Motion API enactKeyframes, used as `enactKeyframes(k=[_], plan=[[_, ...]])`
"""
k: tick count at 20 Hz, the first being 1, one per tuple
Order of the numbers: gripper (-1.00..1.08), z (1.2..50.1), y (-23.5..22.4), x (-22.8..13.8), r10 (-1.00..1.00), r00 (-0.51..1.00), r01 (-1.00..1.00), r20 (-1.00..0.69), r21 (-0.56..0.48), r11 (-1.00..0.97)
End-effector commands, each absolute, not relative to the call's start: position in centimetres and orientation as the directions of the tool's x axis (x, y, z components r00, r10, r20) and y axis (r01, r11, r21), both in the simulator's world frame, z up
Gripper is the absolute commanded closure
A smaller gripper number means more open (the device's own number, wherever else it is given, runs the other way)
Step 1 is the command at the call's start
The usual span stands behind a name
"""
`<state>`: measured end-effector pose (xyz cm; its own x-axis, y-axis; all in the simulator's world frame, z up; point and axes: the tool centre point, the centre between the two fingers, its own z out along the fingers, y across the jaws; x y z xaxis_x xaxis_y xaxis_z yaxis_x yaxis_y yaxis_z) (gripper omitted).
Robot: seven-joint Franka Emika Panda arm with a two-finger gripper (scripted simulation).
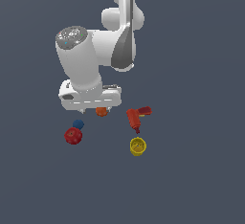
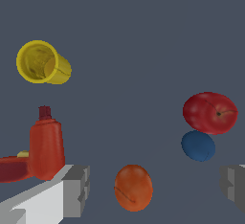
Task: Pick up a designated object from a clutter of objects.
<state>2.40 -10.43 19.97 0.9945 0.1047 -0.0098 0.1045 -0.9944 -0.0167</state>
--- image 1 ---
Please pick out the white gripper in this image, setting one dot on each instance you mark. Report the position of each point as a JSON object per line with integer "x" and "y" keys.
{"x": 92, "y": 98}

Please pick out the orange round fruit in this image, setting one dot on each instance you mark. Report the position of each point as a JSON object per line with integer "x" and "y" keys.
{"x": 101, "y": 111}

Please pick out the blue ball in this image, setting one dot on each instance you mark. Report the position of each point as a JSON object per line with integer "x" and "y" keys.
{"x": 78, "y": 124}

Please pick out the red apple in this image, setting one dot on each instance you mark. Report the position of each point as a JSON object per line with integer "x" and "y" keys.
{"x": 73, "y": 136}

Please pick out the red power drill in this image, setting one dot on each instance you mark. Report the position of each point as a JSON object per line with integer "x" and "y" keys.
{"x": 133, "y": 120}

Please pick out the red and yellow clamp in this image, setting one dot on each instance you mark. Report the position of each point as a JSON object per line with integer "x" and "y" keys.
{"x": 145, "y": 110}

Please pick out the yellow cup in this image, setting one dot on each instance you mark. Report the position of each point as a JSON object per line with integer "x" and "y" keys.
{"x": 138, "y": 146}

